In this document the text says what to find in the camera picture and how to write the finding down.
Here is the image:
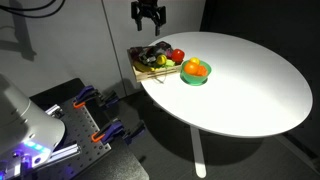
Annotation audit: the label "green plastic bowl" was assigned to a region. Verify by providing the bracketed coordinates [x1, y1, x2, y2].
[179, 59, 213, 87]

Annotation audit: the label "white table leg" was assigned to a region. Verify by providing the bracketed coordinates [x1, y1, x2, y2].
[189, 125, 208, 179]

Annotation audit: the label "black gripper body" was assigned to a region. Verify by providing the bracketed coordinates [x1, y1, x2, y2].
[130, 0, 167, 25]

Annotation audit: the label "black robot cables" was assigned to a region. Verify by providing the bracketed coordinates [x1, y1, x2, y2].
[0, 0, 58, 19]

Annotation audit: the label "black clamp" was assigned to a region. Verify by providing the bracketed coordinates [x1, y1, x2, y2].
[123, 119, 147, 145]
[99, 89, 120, 108]

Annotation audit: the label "red toy tomato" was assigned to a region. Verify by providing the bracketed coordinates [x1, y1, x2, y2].
[171, 48, 186, 64]

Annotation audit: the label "yellow toy banana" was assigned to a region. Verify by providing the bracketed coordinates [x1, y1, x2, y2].
[132, 60, 157, 74]

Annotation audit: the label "perforated metal breadboard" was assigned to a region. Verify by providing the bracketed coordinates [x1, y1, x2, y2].
[34, 99, 113, 180]

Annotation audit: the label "purple clamp with orange tip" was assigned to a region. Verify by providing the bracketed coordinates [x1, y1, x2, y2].
[91, 119, 125, 144]
[72, 85, 102, 110]

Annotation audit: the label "orange toy fruit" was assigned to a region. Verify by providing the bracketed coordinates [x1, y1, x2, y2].
[183, 61, 200, 76]

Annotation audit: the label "yellow toy ball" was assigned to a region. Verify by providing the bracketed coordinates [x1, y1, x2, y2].
[156, 54, 168, 67]

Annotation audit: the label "aluminium extrusion rail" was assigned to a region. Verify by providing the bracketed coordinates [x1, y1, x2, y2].
[46, 140, 82, 165]

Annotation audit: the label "black and white picture cube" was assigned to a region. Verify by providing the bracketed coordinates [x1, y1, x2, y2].
[139, 49, 158, 66]

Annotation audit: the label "wooden tray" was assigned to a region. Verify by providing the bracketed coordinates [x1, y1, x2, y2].
[126, 44, 185, 83]

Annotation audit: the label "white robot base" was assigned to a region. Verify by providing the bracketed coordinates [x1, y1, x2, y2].
[0, 73, 66, 180]

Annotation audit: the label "orange toy block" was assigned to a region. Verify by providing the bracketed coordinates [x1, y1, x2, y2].
[196, 65, 209, 77]

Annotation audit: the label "lime green block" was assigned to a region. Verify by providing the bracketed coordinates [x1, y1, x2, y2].
[164, 59, 177, 69]

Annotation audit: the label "purple cube with orange print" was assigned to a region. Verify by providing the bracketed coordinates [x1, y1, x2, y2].
[129, 47, 145, 60]

